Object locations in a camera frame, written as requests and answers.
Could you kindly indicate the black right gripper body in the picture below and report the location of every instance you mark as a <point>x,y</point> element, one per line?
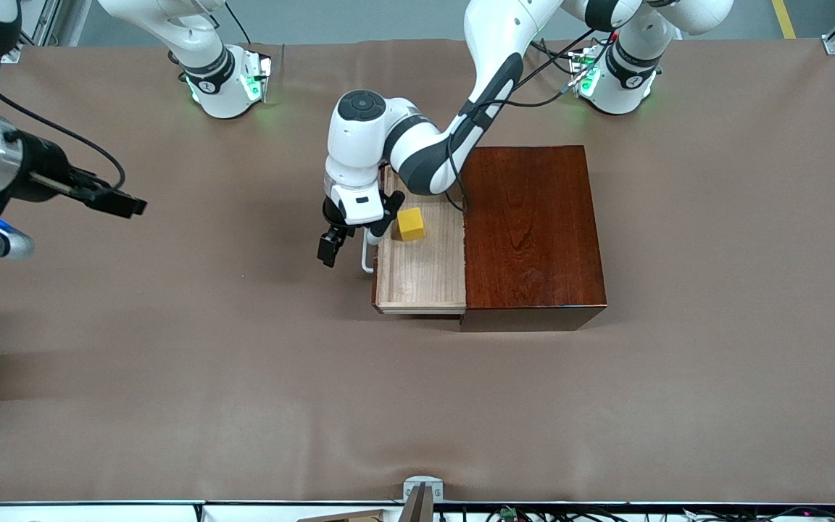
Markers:
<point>42,173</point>

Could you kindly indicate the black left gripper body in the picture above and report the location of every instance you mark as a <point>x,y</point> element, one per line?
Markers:
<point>332,215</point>

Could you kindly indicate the yellow cube block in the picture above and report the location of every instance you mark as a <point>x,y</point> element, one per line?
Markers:
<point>410,225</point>

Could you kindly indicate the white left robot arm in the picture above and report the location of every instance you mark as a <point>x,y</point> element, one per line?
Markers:
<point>417,145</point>

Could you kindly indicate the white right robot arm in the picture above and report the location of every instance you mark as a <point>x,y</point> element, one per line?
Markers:
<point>218,94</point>

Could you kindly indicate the dark wooden drawer cabinet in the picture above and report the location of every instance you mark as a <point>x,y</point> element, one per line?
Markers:
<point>533,239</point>

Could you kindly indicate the table cover sheet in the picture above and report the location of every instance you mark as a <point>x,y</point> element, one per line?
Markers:
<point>316,399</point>

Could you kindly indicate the grey metal camera bracket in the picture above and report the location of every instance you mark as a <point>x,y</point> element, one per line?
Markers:
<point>422,489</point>

